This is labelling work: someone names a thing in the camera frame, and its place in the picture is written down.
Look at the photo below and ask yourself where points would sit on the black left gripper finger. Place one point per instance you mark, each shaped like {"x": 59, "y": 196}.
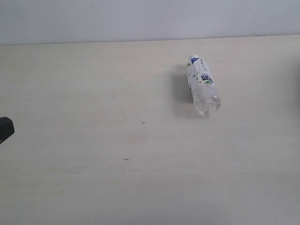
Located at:
{"x": 6, "y": 128}

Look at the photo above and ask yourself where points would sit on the clear bottle blue white label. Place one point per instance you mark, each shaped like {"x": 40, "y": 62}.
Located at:
{"x": 202, "y": 86}

